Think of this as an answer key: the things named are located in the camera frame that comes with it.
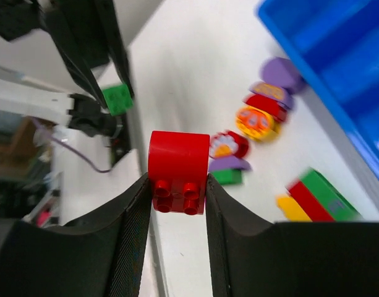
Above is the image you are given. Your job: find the red rounded lego brick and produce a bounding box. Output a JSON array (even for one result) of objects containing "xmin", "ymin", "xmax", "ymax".
[{"xmin": 148, "ymin": 131, "xmax": 210, "ymax": 215}]

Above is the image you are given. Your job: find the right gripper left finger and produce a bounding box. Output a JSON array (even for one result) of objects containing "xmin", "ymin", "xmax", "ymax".
[{"xmin": 0, "ymin": 175, "xmax": 151, "ymax": 296}]

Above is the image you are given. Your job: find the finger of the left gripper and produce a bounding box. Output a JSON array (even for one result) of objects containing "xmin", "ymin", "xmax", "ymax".
[{"xmin": 94, "ymin": 0, "xmax": 134, "ymax": 98}]

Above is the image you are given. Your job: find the purple rounded lego brick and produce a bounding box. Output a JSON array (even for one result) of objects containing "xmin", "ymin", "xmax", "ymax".
[{"xmin": 260, "ymin": 57, "xmax": 306, "ymax": 95}]

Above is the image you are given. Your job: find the green red yellow lego stack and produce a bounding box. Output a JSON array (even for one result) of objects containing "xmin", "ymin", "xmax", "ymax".
[{"xmin": 276, "ymin": 168, "xmax": 362, "ymax": 222}]

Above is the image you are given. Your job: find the blue divided plastic bin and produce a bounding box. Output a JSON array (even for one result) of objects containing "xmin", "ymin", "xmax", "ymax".
[{"xmin": 257, "ymin": 0, "xmax": 379, "ymax": 180}]

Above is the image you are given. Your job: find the purple butterfly lego brick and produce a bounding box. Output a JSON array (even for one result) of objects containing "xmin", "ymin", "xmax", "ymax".
[{"xmin": 249, "ymin": 82, "xmax": 294, "ymax": 110}]

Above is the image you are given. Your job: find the purple green lego stack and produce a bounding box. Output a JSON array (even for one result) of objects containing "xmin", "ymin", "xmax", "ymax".
[{"xmin": 208, "ymin": 155, "xmax": 252, "ymax": 185}]

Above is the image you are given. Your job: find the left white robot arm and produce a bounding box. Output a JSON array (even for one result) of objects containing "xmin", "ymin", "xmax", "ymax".
[{"xmin": 0, "ymin": 1, "xmax": 134, "ymax": 125}]

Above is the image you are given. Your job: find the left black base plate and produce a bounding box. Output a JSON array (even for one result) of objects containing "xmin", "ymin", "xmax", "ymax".
[{"xmin": 68, "ymin": 93, "xmax": 132, "ymax": 167}]

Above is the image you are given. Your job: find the small green lego brick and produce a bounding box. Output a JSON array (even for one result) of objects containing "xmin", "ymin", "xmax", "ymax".
[{"xmin": 102, "ymin": 84, "xmax": 134, "ymax": 116}]

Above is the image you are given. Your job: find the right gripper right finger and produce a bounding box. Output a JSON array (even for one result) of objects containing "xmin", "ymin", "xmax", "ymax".
[{"xmin": 205, "ymin": 176, "xmax": 379, "ymax": 296}]

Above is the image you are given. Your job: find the yellow orange butterfly lego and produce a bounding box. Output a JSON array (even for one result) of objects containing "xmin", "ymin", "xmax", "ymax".
[{"xmin": 236, "ymin": 106, "xmax": 281, "ymax": 142}]

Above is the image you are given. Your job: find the red flower lego brick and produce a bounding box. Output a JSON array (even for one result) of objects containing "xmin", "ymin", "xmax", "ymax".
[{"xmin": 209, "ymin": 130, "xmax": 249, "ymax": 159}]

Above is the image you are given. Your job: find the red half-round lego brick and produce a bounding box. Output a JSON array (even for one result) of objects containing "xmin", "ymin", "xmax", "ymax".
[{"xmin": 243, "ymin": 94, "xmax": 287, "ymax": 123}]

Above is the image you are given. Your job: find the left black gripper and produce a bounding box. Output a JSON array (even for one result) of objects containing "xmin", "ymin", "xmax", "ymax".
[{"xmin": 0, "ymin": 1, "xmax": 111, "ymax": 108}]

